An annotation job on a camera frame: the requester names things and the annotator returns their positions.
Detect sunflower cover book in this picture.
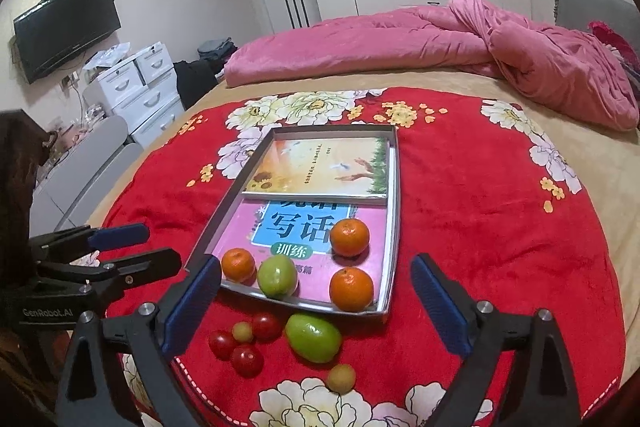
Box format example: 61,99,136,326
245,138,388,199

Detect small brown longan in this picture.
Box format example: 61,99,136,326
326,364,356,395
231,321,254,343

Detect dark red pillow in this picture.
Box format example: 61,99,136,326
588,20,639,69

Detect orange mandarin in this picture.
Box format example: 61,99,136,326
329,267,374,312
330,218,370,258
220,248,256,284

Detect red floral blanket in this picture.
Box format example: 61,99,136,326
103,88,626,426

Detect white drawer cabinet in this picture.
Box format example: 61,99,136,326
82,41,184,148

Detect grey headboard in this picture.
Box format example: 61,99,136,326
554,0,640,54

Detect black bag on floor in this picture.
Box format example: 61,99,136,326
174,60,218,109

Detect green fruit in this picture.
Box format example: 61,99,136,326
284,313,342,364
257,255,298,299

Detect stool with folded clothes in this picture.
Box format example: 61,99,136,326
198,37,238,68

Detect pink duvet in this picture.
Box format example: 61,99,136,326
224,0,639,131

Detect cherry tomato front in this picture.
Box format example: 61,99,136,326
230,343,264,378

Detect cherry tomato top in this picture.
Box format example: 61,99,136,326
250,312,283,343

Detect black wall television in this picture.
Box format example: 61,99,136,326
13,0,120,83

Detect cherry tomato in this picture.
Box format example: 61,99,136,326
208,331,238,361
250,312,283,343
230,343,264,378

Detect pink Chinese workbook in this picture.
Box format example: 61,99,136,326
205,199,386,303

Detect grey shallow box tray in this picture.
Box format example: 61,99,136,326
186,124,400,317

